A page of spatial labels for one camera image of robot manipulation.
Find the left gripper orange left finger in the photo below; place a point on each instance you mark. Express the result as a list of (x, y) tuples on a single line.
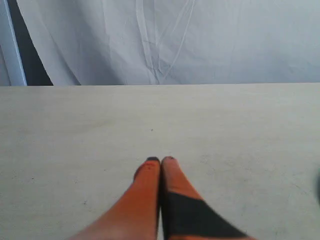
[(135, 216)]

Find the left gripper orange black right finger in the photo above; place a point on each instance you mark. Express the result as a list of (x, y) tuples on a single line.
[(185, 214)]

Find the white backdrop cloth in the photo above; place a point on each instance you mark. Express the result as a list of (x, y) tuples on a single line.
[(158, 42)]

